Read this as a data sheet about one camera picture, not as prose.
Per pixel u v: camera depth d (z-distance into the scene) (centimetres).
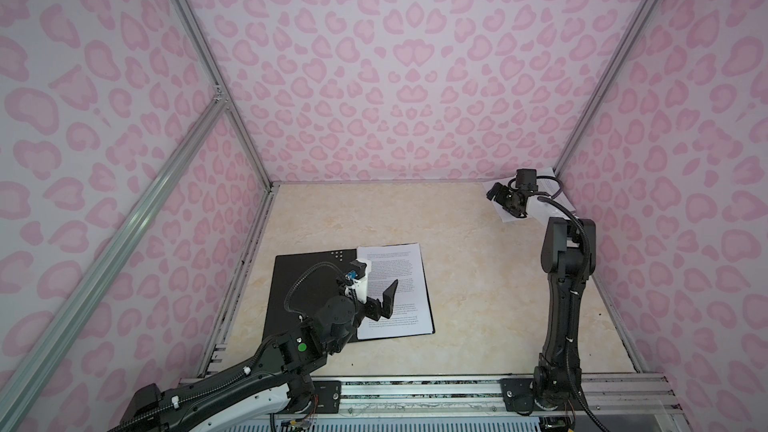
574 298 63
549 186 93
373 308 64
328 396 73
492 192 103
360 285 63
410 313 86
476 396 75
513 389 74
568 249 64
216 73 88
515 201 87
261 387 52
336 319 53
